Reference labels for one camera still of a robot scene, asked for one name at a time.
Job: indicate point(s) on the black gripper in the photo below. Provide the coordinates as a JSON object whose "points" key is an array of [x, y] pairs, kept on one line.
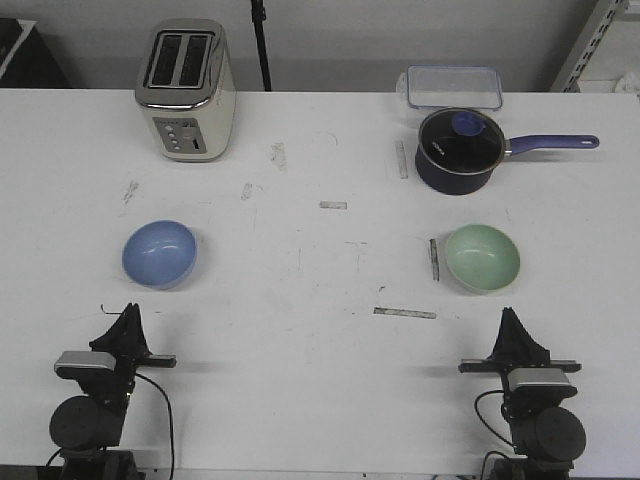
{"points": [[525, 402], [115, 388]]}

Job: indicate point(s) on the blue bowl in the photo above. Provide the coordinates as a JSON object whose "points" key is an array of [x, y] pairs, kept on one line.
{"points": [[160, 255]]}

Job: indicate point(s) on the green bowl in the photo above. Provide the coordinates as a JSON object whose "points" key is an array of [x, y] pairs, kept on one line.
{"points": [[482, 258]]}

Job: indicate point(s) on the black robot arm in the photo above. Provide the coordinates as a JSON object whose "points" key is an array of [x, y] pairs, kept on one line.
{"points": [[87, 428], [545, 437]]}

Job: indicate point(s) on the glass pot lid blue knob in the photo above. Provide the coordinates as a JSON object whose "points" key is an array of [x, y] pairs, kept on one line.
{"points": [[462, 141]]}

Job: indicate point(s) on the cream and chrome toaster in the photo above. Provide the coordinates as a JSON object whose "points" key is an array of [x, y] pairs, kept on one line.
{"points": [[186, 90]]}

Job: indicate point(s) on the clear plastic food container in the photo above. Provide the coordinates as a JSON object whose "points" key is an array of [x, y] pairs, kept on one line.
{"points": [[442, 86]]}

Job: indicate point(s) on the grey metal shelf upright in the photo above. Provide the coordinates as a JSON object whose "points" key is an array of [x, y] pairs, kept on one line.
{"points": [[598, 22]]}

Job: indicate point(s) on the black tripod pole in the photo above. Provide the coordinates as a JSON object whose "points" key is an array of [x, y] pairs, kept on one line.
{"points": [[258, 17]]}

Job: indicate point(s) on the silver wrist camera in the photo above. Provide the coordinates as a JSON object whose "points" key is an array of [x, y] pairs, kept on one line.
{"points": [[537, 378], [76, 364]]}

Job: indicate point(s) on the blue saucepan with handle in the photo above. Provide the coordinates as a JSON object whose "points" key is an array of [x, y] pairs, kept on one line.
{"points": [[462, 184]]}

